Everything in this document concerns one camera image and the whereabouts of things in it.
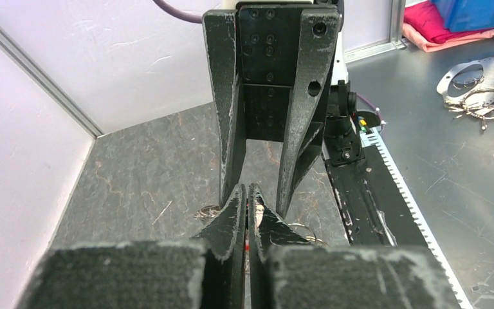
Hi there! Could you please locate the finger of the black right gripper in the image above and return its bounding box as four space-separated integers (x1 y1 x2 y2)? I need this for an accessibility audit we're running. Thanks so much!
202 9 246 206
275 6 341 218

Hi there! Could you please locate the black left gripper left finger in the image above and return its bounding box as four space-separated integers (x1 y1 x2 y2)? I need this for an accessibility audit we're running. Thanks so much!
17 185 247 308

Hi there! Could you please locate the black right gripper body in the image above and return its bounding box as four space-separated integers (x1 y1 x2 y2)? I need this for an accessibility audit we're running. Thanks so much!
236 3 305 142

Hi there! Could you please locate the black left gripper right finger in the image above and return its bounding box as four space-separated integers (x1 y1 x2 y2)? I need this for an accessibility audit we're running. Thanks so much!
247 183 460 308

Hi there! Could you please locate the large ring of keyrings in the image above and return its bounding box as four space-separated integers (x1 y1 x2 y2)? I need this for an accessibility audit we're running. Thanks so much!
194 204 329 248

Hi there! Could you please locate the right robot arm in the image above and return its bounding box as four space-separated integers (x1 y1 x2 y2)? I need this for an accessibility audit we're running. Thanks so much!
201 1 358 216

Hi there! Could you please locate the red plastic tag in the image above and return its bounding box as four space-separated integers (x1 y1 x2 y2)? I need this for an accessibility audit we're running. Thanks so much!
244 240 250 275

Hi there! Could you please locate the pink folded cloth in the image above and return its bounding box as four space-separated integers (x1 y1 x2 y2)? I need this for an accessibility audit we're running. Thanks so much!
402 1 494 53

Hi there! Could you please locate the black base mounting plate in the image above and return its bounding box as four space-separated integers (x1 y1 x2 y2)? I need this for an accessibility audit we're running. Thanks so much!
324 145 428 247

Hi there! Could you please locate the blue plastic bin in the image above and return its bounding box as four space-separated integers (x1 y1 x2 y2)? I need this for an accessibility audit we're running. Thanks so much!
430 0 494 32

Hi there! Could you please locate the white toothed cable duct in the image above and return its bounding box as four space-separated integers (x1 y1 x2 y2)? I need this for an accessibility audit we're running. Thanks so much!
360 129 473 308

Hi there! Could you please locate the spare metal key ring plate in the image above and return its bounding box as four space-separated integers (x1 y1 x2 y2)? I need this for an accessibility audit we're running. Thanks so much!
436 54 494 131

